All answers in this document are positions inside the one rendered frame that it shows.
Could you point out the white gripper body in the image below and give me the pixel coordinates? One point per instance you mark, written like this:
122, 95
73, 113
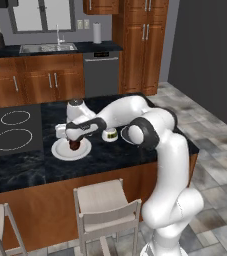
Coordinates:
61, 130

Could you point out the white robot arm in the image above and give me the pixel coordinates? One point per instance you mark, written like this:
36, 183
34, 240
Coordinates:
171, 166

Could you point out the brown steak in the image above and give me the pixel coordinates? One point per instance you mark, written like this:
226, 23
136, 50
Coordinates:
75, 145

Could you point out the white round plate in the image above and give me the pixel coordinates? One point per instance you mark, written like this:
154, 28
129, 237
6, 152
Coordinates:
62, 152

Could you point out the black hob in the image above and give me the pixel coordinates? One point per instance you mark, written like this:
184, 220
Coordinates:
15, 133

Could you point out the white bowl with green band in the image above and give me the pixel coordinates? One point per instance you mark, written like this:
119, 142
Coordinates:
110, 135

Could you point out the wooden base cupboards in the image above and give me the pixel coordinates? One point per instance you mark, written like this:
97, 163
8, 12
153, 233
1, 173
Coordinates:
35, 80

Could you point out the grey dishwasher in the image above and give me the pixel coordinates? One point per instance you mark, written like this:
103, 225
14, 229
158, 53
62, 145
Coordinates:
101, 75

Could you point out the wooden kitchen island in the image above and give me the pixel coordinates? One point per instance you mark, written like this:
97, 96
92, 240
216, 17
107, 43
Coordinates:
45, 210

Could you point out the steel sink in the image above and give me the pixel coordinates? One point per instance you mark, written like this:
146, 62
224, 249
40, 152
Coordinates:
46, 48

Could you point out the steel tap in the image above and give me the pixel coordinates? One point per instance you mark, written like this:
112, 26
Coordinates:
57, 35

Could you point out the white paper towel roll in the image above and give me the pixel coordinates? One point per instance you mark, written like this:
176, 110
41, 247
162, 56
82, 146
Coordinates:
97, 33

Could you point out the tall wooden cupboard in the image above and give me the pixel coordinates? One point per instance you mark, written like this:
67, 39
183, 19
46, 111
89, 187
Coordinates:
141, 50

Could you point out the grey framed window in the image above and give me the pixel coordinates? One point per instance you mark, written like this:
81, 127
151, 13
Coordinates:
43, 15

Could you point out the wooden wall cupboard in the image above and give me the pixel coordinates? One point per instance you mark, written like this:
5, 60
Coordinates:
101, 6

